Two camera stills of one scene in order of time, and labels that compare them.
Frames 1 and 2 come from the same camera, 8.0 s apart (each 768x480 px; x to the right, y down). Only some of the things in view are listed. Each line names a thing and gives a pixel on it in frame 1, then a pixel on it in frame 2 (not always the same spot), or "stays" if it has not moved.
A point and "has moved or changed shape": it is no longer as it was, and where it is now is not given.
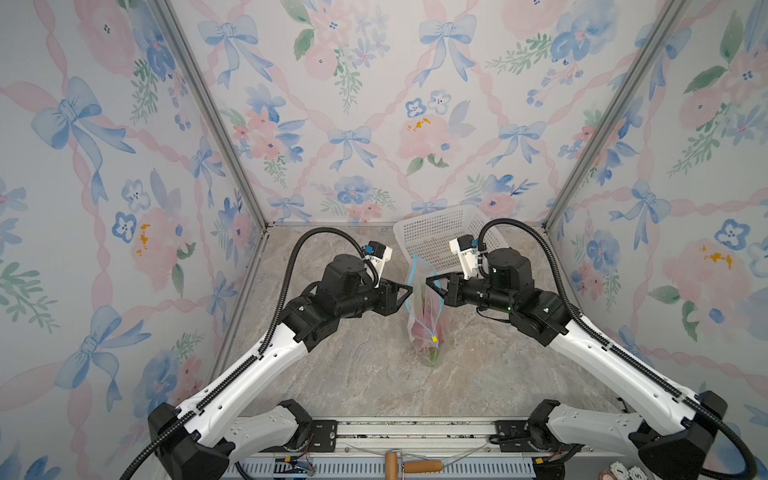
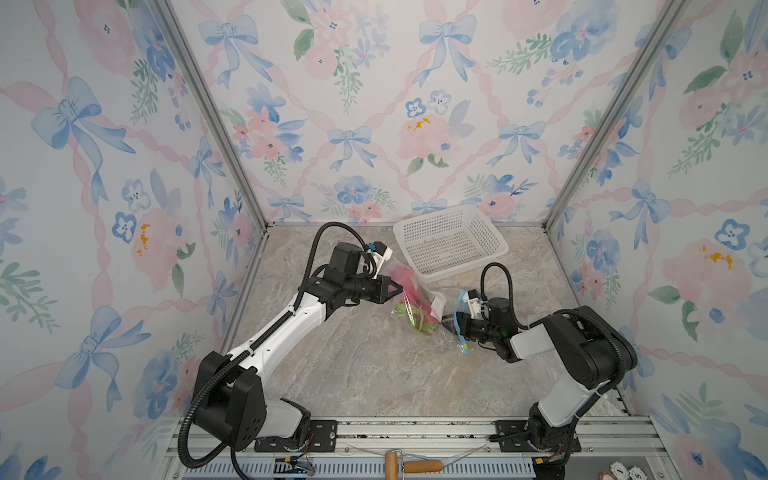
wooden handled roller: x=409 y=466 stays
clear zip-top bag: x=426 y=320 has moved or changed shape
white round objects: x=618 y=471 stays
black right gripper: x=452 y=294 to x=461 y=317
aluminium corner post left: x=238 y=155 stays
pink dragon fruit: x=426 y=337 to x=412 y=293
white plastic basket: x=429 y=236 stays
